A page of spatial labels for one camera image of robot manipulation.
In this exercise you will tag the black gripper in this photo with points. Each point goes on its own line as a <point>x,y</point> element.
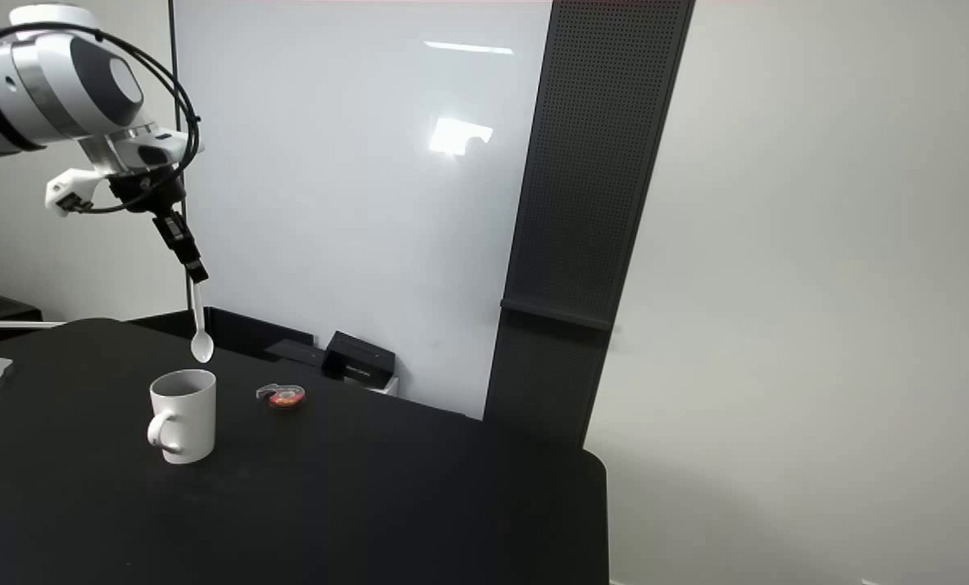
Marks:
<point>159,192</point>

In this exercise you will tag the white plastic spoon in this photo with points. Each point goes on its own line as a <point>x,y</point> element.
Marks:
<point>199,343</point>

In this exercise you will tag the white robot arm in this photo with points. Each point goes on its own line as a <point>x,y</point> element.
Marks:
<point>65,81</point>

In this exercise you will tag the white ceramic mug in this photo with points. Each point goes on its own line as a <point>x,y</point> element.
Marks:
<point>182,413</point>

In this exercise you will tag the white whiteboard panel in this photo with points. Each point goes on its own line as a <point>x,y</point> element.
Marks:
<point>363,169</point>

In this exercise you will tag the small orange round object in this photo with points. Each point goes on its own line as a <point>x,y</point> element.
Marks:
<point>284,397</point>

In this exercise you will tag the small black box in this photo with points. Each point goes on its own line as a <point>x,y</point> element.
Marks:
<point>359,360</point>

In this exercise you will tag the black vertical pillar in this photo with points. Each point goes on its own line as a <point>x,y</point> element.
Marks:
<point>603,102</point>

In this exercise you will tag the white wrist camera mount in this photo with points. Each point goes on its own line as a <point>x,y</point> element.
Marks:
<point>74,189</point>

